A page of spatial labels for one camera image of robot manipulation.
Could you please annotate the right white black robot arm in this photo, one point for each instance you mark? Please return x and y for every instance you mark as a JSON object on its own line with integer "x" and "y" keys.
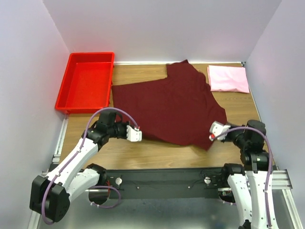
{"x": 251, "y": 181}

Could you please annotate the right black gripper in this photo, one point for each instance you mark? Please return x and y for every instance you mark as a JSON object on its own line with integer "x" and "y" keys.
{"x": 227, "y": 138}

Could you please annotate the aluminium frame rail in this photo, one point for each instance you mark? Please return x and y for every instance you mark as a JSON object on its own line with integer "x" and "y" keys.
{"x": 281, "y": 180}

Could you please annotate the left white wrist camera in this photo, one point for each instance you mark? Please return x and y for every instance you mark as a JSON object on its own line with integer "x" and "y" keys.
{"x": 133, "y": 134}

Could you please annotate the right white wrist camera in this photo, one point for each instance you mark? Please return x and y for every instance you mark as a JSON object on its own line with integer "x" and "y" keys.
{"x": 217, "y": 131}

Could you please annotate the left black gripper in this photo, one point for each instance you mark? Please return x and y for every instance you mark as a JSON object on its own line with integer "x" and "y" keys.
{"x": 125, "y": 124}

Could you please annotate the maroon t shirt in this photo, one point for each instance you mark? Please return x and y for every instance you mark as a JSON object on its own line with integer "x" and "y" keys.
{"x": 178, "y": 109}

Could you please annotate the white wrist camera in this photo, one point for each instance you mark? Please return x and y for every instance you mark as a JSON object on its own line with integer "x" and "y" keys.
{"x": 133, "y": 134}
{"x": 217, "y": 131}

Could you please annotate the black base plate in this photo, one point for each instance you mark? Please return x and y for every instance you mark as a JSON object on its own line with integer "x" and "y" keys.
{"x": 167, "y": 183}

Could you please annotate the red plastic bin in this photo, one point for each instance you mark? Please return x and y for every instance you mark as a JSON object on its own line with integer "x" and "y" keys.
{"x": 86, "y": 83}

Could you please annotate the folded pink t shirt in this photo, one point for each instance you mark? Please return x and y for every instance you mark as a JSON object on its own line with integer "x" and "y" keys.
{"x": 228, "y": 79}

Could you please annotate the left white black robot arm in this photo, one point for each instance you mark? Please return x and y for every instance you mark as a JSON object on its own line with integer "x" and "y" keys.
{"x": 52, "y": 194}

